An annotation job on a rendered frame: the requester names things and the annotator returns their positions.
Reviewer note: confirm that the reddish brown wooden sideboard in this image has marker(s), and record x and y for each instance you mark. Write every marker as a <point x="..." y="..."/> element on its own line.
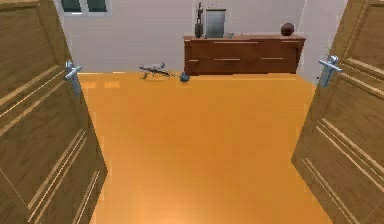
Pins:
<point x="243" y="55"/>

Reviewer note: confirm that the dark tall vase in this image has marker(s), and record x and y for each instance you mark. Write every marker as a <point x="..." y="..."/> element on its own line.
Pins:
<point x="199" y="28"/>

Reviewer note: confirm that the small grey cup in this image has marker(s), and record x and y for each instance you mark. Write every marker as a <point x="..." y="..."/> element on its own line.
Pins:
<point x="230" y="35"/>

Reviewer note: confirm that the grey framed picture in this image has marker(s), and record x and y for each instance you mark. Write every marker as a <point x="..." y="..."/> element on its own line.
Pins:
<point x="215" y="23"/>

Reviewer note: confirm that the dark brown round ball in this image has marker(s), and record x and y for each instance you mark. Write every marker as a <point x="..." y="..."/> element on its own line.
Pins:
<point x="287" y="29"/>

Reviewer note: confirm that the brown wooden room door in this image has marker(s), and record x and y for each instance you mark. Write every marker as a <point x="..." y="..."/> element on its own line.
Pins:
<point x="36" y="110"/>
<point x="350" y="133"/>

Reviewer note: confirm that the window with white frame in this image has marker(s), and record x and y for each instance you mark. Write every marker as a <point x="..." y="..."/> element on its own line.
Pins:
<point x="85" y="6"/>

